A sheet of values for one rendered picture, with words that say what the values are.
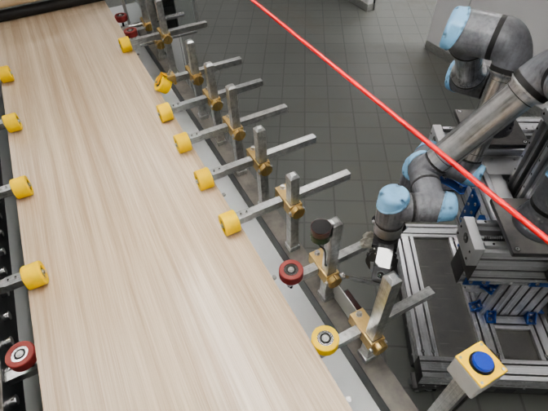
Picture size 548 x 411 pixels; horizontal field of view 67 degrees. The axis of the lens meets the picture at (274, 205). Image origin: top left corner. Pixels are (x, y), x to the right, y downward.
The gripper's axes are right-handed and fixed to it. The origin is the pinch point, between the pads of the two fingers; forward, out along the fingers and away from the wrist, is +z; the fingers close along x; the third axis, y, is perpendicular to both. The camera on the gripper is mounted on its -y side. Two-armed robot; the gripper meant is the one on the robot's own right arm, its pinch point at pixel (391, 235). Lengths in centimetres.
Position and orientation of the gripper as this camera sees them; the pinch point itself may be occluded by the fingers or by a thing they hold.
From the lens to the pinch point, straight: 159.0
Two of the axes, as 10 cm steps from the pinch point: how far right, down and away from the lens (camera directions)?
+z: 0.3, 6.7, 7.4
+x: -4.6, -6.5, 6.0
